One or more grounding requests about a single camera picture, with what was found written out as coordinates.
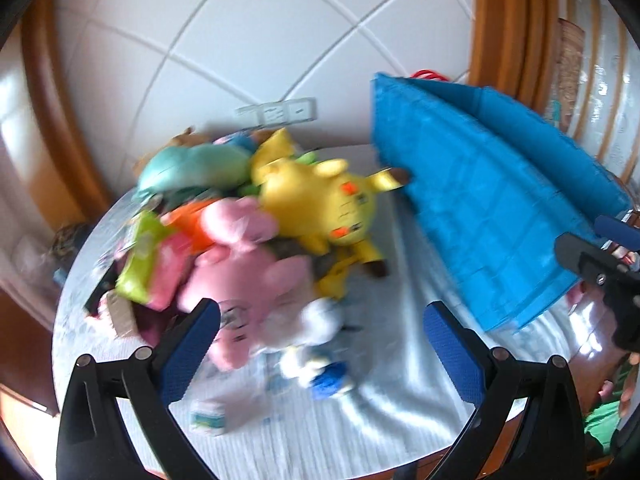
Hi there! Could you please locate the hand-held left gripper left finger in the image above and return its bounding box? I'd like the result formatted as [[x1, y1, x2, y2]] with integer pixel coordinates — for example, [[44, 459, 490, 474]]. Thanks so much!
[[55, 298, 222, 480]]

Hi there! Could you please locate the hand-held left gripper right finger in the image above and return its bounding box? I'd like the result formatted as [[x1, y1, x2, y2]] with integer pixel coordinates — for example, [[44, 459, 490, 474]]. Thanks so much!
[[422, 301, 587, 480]]

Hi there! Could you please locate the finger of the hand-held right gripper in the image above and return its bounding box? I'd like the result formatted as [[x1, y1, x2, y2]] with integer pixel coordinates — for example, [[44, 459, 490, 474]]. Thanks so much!
[[554, 231, 632, 287], [594, 214, 640, 252]]

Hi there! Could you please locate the blue fabric storage bin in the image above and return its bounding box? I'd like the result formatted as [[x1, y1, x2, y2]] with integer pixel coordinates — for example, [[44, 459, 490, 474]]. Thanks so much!
[[370, 72, 633, 334]]

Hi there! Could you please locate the desktop with white cloth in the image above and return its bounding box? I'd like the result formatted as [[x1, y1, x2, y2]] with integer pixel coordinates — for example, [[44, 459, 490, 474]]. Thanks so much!
[[52, 142, 623, 480]]

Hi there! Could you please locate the person's right hand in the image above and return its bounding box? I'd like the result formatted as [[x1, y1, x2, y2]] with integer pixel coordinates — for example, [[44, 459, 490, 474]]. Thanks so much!
[[599, 352, 640, 418]]

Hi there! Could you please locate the small white box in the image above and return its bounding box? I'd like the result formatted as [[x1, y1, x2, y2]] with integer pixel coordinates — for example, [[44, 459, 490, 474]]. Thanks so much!
[[189, 399, 232, 437]]

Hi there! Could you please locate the brown cardboard box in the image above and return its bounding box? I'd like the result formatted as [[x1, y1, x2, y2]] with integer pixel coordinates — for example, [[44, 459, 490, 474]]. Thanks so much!
[[100, 292, 143, 342]]

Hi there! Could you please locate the pink snack packet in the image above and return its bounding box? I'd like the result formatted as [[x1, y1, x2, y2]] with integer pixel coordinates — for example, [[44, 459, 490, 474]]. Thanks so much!
[[145, 244, 195, 312]]

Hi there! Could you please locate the pink plush toy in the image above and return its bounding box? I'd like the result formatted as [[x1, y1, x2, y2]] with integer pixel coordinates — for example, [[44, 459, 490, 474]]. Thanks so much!
[[177, 197, 323, 372]]

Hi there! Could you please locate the green and pink plush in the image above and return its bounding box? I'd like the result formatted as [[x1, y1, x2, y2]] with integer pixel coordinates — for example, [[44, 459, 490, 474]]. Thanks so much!
[[115, 210, 177, 306]]

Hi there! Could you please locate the white and blue plush toy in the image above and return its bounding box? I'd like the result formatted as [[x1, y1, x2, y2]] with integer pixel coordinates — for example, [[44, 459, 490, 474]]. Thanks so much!
[[260, 297, 358, 402]]

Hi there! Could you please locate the orange plush toy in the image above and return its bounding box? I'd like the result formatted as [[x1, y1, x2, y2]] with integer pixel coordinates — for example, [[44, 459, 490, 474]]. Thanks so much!
[[161, 200, 217, 255]]

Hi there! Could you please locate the teal plush toy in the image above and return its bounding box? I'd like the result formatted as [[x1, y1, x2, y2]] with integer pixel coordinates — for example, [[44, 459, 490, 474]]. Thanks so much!
[[137, 142, 254, 197]]

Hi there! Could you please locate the yellow mouse plush toy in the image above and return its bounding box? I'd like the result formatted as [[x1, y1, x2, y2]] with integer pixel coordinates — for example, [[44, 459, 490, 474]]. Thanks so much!
[[250, 127, 413, 301]]

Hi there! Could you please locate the wooden door frame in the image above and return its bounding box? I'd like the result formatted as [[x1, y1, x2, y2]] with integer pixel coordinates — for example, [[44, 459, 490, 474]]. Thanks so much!
[[469, 0, 568, 113]]

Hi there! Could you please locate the red handle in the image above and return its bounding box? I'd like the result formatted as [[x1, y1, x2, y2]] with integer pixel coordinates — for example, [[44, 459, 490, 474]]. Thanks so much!
[[409, 67, 452, 84]]

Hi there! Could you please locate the white wall socket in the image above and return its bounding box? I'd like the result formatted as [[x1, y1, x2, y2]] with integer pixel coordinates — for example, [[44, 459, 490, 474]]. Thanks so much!
[[235, 97, 319, 127]]

